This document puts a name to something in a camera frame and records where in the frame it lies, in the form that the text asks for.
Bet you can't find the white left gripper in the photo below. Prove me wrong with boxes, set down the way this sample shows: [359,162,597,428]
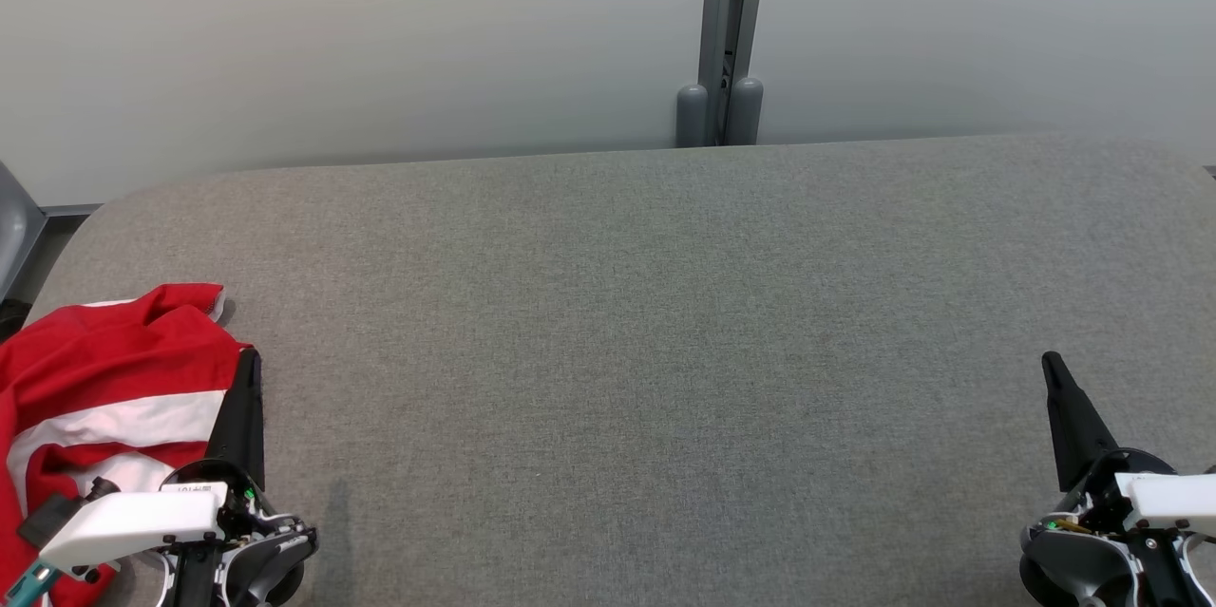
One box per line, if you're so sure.
[38,349,267,572]

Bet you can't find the grey tubular cart frame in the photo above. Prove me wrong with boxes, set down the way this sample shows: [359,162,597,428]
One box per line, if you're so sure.
[0,161,48,304]

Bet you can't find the red white-striped basketball shorts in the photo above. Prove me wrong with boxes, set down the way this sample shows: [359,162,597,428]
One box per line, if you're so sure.
[0,282,254,607]

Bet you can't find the teal connector left camera cable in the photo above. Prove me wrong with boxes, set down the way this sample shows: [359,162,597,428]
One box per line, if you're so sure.
[0,561,64,607]

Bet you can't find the grey cylindrical post foot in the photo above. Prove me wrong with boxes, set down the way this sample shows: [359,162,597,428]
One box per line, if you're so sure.
[675,83,710,148]
[729,77,765,146]

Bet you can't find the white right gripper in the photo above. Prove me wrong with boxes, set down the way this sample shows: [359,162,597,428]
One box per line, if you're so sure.
[1041,351,1216,537]

